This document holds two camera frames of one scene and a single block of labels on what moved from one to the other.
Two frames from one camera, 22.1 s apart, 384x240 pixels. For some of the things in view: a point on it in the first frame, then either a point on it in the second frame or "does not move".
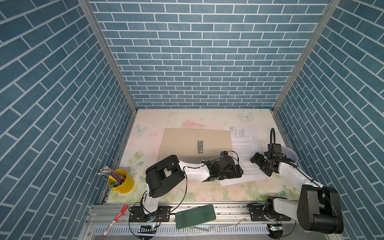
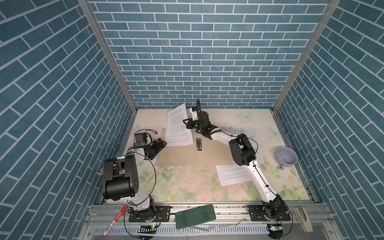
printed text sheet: [243, 142] → [177, 133]
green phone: [195, 216] does not move
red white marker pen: [124, 208] does not move
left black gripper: [233, 174] → [157, 148]
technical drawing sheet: [243, 136] does not move
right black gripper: [265, 171] → [189, 125]
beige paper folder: [194, 145] does not move
